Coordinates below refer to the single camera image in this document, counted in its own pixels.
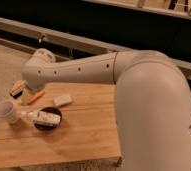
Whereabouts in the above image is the purple ceramic bowl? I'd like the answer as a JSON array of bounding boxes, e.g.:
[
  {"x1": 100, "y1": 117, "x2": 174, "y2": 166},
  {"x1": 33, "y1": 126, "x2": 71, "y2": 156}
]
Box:
[{"x1": 33, "y1": 107, "x2": 62, "y2": 131}]

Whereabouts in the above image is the beige sponge block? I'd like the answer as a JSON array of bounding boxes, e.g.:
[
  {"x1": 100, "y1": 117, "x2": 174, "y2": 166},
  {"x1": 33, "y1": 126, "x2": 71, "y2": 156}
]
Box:
[{"x1": 54, "y1": 94, "x2": 73, "y2": 107}]

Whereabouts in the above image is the wooden table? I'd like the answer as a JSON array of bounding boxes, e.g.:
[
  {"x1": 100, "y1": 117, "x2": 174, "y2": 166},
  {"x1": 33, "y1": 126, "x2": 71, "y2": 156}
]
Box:
[{"x1": 0, "y1": 83, "x2": 121, "y2": 168}]

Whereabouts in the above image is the white plastic cup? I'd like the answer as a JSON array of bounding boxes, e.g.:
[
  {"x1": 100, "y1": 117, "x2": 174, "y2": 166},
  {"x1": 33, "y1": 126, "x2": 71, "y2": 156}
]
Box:
[{"x1": 0, "y1": 101, "x2": 19, "y2": 124}]

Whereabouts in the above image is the long metal rail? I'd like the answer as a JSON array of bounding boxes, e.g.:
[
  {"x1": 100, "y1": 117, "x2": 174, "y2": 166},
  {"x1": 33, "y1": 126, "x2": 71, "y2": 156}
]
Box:
[{"x1": 0, "y1": 14, "x2": 191, "y2": 81}]

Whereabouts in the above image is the wooden black brush block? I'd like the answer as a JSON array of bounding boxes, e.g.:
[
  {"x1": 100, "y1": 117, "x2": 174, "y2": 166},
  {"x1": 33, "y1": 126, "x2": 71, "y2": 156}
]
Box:
[{"x1": 10, "y1": 80, "x2": 26, "y2": 99}]

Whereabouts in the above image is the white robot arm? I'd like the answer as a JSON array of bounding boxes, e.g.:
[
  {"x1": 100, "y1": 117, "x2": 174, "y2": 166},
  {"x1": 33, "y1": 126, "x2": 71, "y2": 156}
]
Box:
[{"x1": 22, "y1": 49, "x2": 191, "y2": 171}]

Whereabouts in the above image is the white labelled bottle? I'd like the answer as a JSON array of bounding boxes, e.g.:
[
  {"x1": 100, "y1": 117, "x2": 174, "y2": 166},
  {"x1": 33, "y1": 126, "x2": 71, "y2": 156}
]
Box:
[{"x1": 21, "y1": 111, "x2": 61, "y2": 127}]

